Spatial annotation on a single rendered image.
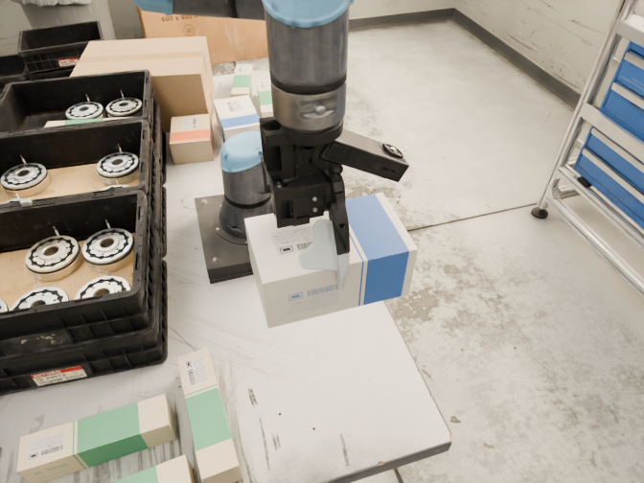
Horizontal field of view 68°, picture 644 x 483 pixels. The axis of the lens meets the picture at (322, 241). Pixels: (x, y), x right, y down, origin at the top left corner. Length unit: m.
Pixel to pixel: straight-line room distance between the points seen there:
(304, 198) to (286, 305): 0.15
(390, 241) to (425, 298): 1.44
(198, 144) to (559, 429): 1.49
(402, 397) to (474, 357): 0.97
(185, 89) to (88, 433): 1.07
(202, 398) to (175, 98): 1.03
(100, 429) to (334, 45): 0.75
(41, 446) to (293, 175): 0.66
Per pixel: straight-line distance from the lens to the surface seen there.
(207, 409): 0.92
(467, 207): 2.53
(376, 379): 0.99
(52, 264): 1.10
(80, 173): 1.38
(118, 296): 0.88
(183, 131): 1.57
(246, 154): 1.06
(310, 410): 0.96
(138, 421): 0.94
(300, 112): 0.47
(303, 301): 0.61
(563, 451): 1.85
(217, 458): 0.88
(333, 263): 0.56
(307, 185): 0.52
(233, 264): 1.13
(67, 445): 0.97
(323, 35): 0.44
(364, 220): 0.64
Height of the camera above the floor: 1.56
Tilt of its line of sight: 44 degrees down
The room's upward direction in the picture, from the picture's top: straight up
